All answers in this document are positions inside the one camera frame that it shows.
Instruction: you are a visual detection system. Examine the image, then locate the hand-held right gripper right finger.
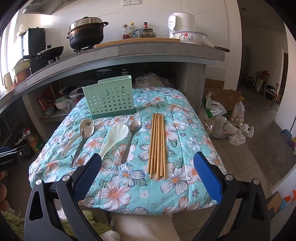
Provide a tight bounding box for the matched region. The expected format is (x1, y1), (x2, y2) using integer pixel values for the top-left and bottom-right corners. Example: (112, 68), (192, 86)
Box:
(192, 152), (271, 241)

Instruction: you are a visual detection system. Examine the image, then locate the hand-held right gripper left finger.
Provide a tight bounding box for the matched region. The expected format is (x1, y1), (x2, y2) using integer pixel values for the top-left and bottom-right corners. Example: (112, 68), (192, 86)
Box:
(24, 153), (103, 241)

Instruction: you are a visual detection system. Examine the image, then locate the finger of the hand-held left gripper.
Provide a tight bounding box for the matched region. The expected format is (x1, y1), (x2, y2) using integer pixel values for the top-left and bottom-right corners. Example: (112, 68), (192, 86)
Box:
(0, 144), (31, 161)

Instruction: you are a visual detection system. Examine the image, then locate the white spoon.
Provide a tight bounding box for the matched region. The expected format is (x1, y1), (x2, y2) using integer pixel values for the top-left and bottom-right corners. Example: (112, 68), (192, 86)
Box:
(60, 120), (93, 159)

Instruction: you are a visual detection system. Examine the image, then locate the large metal spoon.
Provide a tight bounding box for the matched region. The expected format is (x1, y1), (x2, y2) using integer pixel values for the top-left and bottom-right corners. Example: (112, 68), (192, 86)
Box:
(71, 119), (95, 167)

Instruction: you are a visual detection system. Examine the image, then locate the white plastic rice paddle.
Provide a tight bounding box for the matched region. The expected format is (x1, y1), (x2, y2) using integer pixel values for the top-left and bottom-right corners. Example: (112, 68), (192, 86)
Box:
(99, 123), (129, 161)

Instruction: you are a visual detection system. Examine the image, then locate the row of bamboo chopsticks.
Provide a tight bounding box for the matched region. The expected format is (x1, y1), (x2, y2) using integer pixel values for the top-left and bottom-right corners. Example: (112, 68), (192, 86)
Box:
(148, 113), (167, 180)

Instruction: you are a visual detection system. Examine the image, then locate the small metal spoon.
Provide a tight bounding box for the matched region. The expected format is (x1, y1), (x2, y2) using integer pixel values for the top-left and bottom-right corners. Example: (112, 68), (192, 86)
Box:
(121, 120), (142, 164)

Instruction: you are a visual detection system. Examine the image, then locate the green plastic utensil holder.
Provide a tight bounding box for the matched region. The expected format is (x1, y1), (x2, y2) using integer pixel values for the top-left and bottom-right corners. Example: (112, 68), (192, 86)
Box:
(83, 75), (136, 120)

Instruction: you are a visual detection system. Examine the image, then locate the person's left hand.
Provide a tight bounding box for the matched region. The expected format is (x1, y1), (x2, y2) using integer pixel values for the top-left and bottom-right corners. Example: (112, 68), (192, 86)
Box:
(0, 173), (7, 211)

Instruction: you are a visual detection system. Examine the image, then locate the cooking oil bottle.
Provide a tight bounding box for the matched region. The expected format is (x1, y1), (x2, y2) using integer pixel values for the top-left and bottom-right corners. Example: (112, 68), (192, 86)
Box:
(27, 128), (44, 154)

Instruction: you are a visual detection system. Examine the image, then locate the floral turquoise blanket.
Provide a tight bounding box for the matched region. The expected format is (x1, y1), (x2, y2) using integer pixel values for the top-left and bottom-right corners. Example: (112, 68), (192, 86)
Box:
(28, 86), (228, 215)

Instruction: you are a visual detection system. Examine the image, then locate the metal shelf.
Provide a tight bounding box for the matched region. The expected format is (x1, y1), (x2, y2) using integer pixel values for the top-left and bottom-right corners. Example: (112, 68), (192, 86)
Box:
(40, 112), (70, 123)

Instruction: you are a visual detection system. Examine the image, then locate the pile of plastic bags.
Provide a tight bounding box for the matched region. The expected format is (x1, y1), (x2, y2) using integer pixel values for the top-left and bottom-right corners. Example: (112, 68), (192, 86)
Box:
(201, 91), (255, 146)

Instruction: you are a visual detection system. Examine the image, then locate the red plastic packet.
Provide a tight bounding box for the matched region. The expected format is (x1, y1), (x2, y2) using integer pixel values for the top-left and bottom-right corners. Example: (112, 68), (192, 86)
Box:
(38, 91), (56, 109)

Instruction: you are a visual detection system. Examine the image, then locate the green shaggy rug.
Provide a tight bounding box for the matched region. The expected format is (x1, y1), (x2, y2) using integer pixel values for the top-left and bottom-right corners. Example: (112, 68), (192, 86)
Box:
(0, 209), (111, 241)

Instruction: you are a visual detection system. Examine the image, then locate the pale green bowl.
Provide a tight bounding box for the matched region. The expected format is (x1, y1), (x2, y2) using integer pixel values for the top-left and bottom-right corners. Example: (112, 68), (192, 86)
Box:
(54, 94), (70, 103)

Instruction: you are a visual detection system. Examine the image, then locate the cream mug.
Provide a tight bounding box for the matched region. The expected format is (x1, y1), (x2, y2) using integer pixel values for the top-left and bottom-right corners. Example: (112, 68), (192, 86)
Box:
(3, 72), (12, 93)

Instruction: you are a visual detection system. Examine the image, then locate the brown pot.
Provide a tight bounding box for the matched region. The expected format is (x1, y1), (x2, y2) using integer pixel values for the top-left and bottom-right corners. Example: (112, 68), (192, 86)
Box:
(14, 68), (31, 84)

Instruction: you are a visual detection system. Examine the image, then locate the person's white trouser leg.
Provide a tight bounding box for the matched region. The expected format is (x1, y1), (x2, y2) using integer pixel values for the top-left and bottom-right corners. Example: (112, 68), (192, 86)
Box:
(110, 212), (182, 241)

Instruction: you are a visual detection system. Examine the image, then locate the white bowl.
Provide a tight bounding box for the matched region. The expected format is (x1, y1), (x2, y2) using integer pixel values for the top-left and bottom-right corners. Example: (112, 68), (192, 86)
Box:
(69, 88), (84, 100)

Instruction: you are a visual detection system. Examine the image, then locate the orange white plastic item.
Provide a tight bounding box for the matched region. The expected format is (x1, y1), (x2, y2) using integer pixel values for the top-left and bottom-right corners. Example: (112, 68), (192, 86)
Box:
(276, 190), (296, 212)

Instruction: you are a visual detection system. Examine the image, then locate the cardboard box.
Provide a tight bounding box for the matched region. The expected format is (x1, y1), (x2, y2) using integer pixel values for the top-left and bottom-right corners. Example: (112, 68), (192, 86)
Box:
(203, 79), (245, 114)

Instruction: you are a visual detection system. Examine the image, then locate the cream enamel pot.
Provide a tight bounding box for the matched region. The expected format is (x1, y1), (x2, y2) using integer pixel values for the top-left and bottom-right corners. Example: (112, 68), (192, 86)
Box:
(13, 60), (31, 75)

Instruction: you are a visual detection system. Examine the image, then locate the blue dustpan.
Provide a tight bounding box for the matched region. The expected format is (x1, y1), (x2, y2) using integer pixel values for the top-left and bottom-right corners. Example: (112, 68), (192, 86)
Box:
(280, 129), (292, 143)

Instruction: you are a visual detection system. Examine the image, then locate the window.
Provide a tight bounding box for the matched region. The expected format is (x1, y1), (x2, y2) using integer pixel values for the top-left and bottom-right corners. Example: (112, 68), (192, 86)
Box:
(0, 30), (18, 95)

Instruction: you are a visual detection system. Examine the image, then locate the black frying pan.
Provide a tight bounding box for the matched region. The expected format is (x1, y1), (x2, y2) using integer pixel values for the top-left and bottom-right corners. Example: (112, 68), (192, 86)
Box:
(23, 46), (64, 61)

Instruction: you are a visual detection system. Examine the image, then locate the wooden chair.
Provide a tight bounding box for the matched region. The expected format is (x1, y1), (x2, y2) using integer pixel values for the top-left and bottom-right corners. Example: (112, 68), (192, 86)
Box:
(264, 82), (284, 103)

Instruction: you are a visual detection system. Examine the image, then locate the black rectangular appliance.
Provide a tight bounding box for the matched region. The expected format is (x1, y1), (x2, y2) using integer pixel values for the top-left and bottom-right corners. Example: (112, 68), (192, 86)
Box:
(22, 28), (46, 57)

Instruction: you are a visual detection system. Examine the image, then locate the large clear plastic bag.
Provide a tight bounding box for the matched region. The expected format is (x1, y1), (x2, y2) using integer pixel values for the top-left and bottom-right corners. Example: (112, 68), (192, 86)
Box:
(134, 73), (176, 90)

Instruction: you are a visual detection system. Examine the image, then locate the gas stove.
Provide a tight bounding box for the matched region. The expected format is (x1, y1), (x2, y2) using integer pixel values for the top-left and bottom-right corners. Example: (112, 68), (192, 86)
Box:
(30, 45), (97, 65)

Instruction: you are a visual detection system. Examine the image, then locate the black cooking pot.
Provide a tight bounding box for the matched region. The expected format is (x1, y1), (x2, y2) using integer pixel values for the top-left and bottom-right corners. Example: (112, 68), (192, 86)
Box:
(67, 22), (109, 49)

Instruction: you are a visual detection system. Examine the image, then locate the concrete kitchen counter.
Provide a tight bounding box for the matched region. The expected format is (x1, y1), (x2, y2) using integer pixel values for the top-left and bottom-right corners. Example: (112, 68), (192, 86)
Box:
(0, 38), (226, 130)

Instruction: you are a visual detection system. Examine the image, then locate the floral enamel basin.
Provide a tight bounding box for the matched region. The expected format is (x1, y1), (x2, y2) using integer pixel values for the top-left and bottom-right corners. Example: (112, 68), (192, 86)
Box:
(172, 31), (208, 44)

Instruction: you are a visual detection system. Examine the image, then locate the steel pot lid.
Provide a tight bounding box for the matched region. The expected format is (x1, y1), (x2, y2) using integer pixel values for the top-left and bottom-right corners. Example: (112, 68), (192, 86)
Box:
(69, 17), (103, 30)

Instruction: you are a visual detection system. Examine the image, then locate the wooden cutting board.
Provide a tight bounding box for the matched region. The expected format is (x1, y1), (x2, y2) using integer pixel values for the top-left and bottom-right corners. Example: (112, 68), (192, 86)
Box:
(94, 38), (181, 48)

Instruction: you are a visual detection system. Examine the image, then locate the range hood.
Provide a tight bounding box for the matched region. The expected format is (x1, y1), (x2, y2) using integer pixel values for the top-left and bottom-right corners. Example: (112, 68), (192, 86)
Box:
(23, 0), (77, 14)

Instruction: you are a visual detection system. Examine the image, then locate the glass pickle jar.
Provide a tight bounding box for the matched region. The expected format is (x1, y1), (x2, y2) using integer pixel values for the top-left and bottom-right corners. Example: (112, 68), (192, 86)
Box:
(139, 28), (157, 38)

